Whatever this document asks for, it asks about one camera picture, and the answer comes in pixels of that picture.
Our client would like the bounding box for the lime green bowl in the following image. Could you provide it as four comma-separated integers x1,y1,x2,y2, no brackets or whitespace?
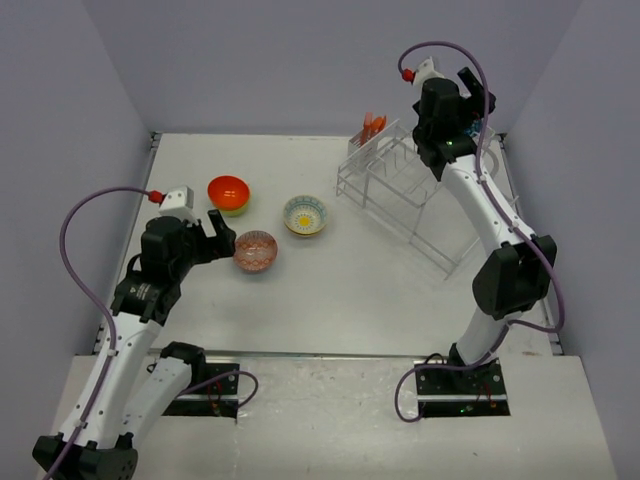
217,201,250,217

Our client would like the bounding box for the black bowl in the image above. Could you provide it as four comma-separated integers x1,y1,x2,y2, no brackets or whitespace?
464,119,483,137

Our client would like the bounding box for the orange plastic spoon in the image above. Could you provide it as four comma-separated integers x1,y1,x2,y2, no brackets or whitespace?
368,116,387,140

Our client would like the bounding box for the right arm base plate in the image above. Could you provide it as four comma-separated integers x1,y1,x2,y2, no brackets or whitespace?
415,361,511,418

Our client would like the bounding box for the blue yellow sun bowl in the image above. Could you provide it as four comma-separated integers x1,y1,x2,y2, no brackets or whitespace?
283,195,328,230

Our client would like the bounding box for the purple cable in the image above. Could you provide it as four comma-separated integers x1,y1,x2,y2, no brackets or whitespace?
34,186,260,480
394,41,569,424

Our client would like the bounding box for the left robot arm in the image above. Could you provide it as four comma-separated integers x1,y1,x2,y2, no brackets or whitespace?
33,210,236,479

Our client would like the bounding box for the red patterned glass bowl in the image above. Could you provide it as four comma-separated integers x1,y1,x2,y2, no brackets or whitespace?
233,230,278,274

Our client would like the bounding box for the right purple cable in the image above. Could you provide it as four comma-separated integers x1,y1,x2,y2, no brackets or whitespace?
394,41,569,424

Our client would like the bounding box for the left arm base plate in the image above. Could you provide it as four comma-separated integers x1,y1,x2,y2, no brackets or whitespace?
163,375,239,419

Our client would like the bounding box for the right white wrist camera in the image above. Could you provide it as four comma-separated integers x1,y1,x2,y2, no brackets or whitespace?
401,56,444,90

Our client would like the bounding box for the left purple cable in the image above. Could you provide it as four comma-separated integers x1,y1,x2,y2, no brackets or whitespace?
34,186,260,480

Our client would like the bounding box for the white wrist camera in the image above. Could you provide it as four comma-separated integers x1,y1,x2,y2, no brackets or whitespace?
401,56,444,90
158,186,196,224

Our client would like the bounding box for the white wire dish rack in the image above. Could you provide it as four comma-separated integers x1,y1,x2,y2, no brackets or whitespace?
336,120,479,278

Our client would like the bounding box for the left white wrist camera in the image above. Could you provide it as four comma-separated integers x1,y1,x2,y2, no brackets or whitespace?
158,186,196,224

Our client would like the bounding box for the orange plastic fork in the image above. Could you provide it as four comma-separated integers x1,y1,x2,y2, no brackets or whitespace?
360,112,374,146

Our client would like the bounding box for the orange bowl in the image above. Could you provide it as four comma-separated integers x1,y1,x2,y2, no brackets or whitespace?
207,175,251,211

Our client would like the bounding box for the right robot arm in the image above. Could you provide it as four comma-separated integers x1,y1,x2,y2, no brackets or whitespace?
403,66,557,393

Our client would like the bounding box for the white cutlery holder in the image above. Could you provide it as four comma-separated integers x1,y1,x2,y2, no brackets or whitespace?
347,130,378,170

